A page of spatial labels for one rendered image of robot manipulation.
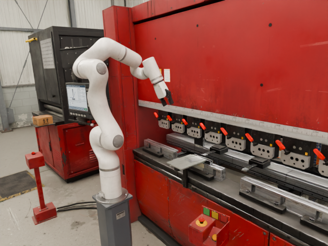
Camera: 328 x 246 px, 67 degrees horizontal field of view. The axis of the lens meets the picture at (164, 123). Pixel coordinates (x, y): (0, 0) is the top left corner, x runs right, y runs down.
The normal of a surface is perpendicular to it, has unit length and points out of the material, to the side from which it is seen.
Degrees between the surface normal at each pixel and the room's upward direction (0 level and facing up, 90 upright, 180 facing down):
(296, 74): 90
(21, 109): 90
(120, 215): 90
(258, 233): 90
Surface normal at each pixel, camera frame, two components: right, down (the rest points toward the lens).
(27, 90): 0.66, 0.15
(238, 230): -0.79, 0.17
